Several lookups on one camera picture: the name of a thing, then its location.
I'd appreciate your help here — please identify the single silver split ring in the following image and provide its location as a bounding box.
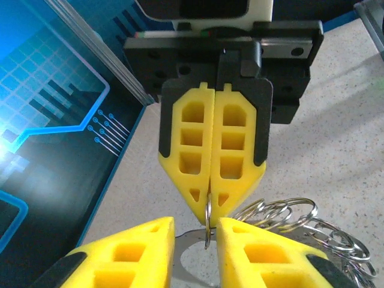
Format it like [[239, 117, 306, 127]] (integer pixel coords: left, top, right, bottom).
[[203, 192, 215, 250]]

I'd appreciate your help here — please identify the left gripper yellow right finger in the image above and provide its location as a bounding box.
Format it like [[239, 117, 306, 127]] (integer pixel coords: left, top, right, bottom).
[[216, 217, 361, 288]]

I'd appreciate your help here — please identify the aluminium side rail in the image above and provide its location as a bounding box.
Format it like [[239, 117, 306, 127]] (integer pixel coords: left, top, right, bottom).
[[353, 0, 384, 61]]

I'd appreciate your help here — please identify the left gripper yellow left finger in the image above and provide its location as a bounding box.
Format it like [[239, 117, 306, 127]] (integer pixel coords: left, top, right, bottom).
[[59, 215, 175, 288]]

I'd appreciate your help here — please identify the silver keyring chain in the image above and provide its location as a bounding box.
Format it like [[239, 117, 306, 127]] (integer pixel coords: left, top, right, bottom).
[[232, 196, 379, 281]]

